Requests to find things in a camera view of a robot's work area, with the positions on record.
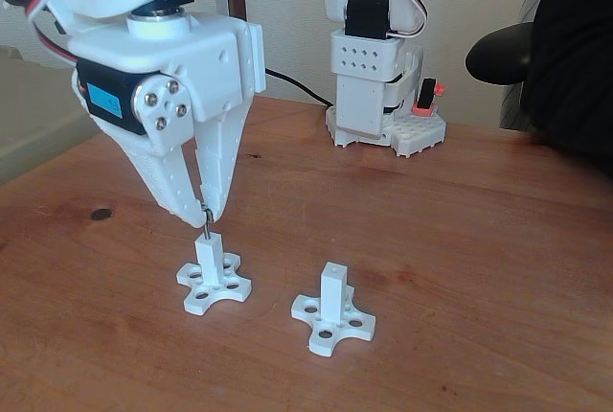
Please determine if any silver metal screw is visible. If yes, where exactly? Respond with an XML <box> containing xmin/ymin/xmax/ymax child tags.
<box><xmin>200</xmin><ymin>201</ymin><xmax>215</xmax><ymax>240</ymax></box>

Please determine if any olive grey plastic bin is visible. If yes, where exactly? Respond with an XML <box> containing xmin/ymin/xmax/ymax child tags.
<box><xmin>0</xmin><ymin>47</ymin><xmax>97</xmax><ymax>187</ymax></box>

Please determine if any orange and black table clamp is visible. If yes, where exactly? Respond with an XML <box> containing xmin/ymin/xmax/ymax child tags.
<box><xmin>412</xmin><ymin>77</ymin><xmax>446</xmax><ymax>117</ymax></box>

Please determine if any black chair armrest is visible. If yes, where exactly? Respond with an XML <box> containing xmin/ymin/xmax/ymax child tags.
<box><xmin>465</xmin><ymin>22</ymin><xmax>535</xmax><ymax>86</ymax></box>

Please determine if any grey striped chair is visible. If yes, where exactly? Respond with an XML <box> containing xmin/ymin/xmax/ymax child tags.
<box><xmin>500</xmin><ymin>0</ymin><xmax>556</xmax><ymax>131</ymax></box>

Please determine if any person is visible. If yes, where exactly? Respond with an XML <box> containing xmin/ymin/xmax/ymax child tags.
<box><xmin>519</xmin><ymin>0</ymin><xmax>613</xmax><ymax>169</ymax></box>

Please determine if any white cross-base post stand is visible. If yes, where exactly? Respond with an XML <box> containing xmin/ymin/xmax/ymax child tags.
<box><xmin>290</xmin><ymin>261</ymin><xmax>377</xmax><ymax>357</ymax></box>
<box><xmin>175</xmin><ymin>233</ymin><xmax>254</xmax><ymax>316</ymax></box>

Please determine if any white studded base plate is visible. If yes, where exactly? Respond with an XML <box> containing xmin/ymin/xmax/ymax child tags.
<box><xmin>325</xmin><ymin>104</ymin><xmax>449</xmax><ymax>160</ymax></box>

